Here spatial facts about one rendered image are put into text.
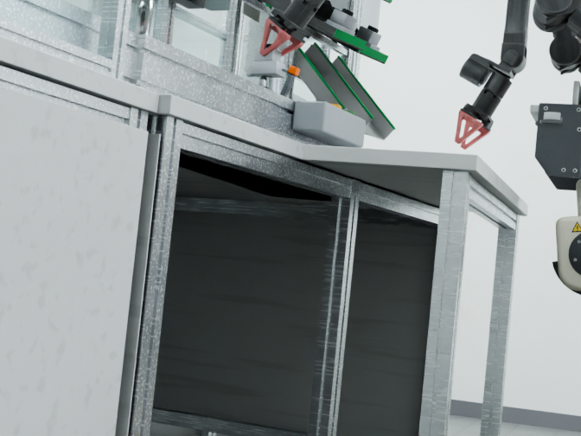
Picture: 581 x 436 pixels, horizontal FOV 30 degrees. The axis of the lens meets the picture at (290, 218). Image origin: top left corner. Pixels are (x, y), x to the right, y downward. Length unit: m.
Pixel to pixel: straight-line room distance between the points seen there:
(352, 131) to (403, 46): 3.81
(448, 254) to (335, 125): 0.39
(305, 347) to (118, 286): 1.61
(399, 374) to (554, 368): 2.79
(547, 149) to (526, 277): 3.38
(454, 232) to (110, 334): 0.69
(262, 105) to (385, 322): 1.15
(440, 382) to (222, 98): 0.64
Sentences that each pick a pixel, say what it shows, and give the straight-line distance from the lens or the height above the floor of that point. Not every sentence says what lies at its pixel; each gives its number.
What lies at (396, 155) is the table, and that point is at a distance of 1.99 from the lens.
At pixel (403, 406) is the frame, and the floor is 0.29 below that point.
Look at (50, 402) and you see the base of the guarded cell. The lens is 1.51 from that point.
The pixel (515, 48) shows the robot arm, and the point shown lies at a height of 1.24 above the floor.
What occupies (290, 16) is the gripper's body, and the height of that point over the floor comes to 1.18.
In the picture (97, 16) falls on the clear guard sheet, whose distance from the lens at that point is 1.60.
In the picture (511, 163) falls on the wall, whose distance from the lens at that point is 5.84.
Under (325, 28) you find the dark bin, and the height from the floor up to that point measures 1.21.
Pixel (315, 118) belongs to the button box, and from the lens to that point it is 2.15.
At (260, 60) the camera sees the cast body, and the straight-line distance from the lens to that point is 2.44.
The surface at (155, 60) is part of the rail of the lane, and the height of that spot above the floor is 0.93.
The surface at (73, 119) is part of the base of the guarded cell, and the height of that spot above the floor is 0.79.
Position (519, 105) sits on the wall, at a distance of 5.89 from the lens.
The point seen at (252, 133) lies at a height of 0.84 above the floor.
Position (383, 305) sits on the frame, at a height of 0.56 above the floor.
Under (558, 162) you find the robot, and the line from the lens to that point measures 2.43.
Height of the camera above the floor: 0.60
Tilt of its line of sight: 3 degrees up
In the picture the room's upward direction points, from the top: 6 degrees clockwise
